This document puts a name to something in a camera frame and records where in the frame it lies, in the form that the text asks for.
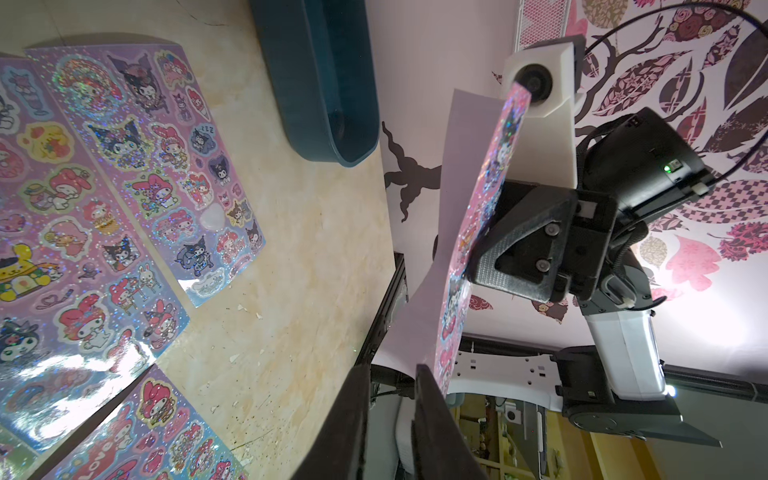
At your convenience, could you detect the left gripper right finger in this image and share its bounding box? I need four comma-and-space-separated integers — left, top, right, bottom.
411, 364, 487, 480

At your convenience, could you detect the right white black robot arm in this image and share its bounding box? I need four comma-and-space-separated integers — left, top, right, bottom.
449, 108, 717, 446

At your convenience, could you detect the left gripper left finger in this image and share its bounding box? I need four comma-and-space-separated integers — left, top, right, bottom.
292, 364, 371, 480

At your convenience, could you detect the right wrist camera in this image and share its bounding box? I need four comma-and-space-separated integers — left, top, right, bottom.
500, 35, 586, 189

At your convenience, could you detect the white wire shelf basket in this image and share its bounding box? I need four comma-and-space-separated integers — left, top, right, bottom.
514, 0, 571, 51

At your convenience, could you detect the character sticker sheet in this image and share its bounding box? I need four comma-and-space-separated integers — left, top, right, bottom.
27, 43, 264, 306
372, 83, 531, 392

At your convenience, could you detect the teal plastic storage box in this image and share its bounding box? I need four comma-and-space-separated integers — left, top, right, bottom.
250, 0, 380, 168

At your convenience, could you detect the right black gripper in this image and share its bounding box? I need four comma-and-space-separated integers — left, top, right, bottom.
467, 108, 714, 312

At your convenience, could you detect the wooden storage shelf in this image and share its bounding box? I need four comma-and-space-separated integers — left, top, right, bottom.
450, 394, 661, 479

